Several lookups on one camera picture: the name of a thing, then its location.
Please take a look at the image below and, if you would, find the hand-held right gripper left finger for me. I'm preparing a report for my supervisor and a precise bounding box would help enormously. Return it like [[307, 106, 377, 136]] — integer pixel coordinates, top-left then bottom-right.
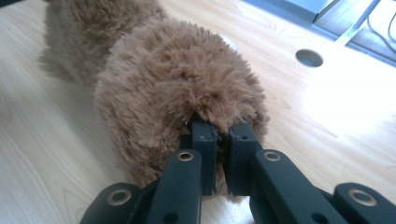
[[146, 116, 218, 224]]

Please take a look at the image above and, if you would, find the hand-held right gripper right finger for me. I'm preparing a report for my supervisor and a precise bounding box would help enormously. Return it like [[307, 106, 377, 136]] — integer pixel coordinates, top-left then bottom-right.
[[223, 120, 347, 224]]

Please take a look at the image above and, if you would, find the brown teddy bear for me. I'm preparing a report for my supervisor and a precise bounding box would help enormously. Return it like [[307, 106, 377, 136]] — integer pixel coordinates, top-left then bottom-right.
[[38, 0, 270, 203]]

